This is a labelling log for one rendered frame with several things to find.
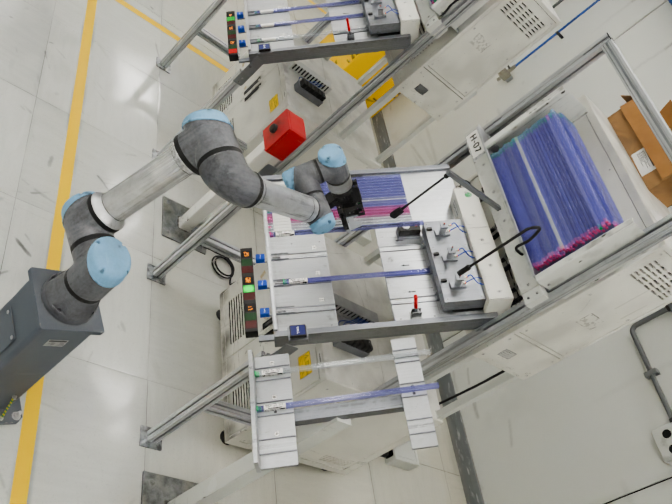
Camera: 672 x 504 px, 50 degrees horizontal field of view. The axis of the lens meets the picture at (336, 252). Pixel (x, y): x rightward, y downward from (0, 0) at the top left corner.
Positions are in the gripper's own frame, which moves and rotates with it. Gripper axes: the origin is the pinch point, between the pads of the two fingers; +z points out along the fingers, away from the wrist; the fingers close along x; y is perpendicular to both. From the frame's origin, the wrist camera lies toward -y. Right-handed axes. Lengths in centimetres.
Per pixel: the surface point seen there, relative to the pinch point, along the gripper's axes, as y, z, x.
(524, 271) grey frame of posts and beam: 51, 10, -25
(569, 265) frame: 62, 0, -34
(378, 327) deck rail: 3.0, 12.0, -32.0
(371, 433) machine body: -12, 86, -32
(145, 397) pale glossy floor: -88, 44, -18
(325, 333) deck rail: -13.2, 8.5, -32.0
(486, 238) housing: 43.9, 15.5, -5.2
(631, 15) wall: 179, 103, 197
